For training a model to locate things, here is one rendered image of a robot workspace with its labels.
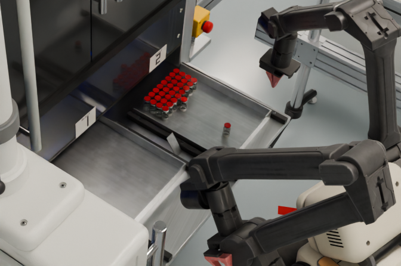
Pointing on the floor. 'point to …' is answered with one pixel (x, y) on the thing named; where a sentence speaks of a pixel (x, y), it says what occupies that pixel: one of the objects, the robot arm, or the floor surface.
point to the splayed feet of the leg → (298, 110)
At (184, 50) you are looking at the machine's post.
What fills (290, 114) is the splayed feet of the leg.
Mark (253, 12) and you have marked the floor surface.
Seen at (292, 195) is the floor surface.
